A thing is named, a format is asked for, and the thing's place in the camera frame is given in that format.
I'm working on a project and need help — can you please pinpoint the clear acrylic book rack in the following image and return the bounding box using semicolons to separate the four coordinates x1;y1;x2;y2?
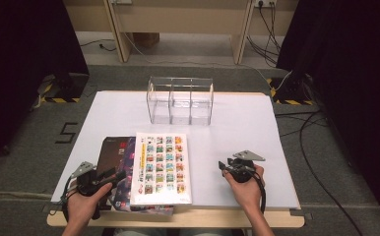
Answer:
147;76;215;126

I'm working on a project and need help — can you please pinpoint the stand base with striped tape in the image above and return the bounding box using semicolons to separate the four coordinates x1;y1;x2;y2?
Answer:
266;76;316;107
39;72;91;104

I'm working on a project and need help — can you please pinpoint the hand-held gripper cable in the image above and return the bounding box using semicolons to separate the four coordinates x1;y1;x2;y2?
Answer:
60;176;82;224
252;169;268;214

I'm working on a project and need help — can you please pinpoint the right hand-held gripper cable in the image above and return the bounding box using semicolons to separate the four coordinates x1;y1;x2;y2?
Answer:
252;169;268;214

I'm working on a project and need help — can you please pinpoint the black cable with plug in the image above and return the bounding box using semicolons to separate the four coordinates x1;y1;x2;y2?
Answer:
80;38;118;53

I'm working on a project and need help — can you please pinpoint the black cable bundle from socket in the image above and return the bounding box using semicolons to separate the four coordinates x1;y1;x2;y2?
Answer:
246;1;283;67

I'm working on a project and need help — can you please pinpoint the grey table bracket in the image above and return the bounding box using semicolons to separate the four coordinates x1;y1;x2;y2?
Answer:
41;203;64;214
289;209;314;221

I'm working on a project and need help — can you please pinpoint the long black floor cable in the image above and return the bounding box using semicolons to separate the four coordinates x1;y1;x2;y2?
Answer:
274;109;365;236

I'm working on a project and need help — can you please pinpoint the person's left hand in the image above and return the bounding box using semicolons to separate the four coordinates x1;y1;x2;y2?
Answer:
67;182;114;227

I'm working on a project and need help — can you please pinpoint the person's right hand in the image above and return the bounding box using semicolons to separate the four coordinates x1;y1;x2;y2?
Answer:
223;164;267;214

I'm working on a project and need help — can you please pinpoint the dark brown magazine red print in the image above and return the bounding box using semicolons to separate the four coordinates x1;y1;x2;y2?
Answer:
94;136;133;211

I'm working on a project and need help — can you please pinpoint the brown cardboard box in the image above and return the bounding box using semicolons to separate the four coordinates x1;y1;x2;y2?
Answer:
132;32;160;49

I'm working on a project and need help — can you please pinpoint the black curtain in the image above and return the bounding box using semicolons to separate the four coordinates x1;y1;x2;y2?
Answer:
0;0;91;173
276;0;380;225

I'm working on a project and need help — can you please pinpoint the white floor cable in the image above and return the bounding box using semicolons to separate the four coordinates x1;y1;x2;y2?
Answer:
122;30;292;93

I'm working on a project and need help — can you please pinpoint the beige wooden office desk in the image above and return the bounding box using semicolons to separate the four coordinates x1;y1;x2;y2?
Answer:
63;0;300;65

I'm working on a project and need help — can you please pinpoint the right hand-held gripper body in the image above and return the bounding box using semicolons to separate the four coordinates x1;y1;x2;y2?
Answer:
226;149;267;184

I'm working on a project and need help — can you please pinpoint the white book with picture grid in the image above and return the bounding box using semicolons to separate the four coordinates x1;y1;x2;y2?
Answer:
130;132;193;207

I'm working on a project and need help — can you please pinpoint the left hand-held gripper cable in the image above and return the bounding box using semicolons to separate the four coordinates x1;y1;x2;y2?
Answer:
60;176;82;224

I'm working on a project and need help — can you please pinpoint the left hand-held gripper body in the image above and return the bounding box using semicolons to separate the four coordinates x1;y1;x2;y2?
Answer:
69;160;114;198

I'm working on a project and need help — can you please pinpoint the white table cover sheet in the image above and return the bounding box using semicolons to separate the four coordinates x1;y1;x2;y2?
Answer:
50;90;301;211

